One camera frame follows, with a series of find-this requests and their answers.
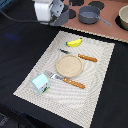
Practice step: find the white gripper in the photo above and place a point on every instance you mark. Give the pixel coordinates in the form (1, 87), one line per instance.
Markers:
(46, 10)

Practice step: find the yellow toy banana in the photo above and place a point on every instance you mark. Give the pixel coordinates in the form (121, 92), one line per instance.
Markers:
(74, 43)

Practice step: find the small blue milk carton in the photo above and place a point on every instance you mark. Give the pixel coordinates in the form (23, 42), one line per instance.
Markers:
(41, 83)

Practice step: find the grey two-handled pot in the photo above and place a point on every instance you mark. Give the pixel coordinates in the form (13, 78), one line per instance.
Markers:
(62, 16)

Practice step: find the dark grey saucepan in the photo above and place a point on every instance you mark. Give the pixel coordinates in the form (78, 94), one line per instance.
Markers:
(90, 15)

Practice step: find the round wooden plate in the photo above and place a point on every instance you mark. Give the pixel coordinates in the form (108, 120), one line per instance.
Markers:
(69, 66)

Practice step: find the pink toy stove board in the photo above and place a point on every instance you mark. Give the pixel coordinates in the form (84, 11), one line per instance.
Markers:
(108, 13)

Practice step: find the beige woven placemat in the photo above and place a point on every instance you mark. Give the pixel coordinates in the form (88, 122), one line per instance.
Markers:
(70, 102)

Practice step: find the beige bowl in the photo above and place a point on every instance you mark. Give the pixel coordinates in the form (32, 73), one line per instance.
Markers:
(123, 14)

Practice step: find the wooden handled toy knife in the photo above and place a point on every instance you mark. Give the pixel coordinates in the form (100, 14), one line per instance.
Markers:
(80, 56)

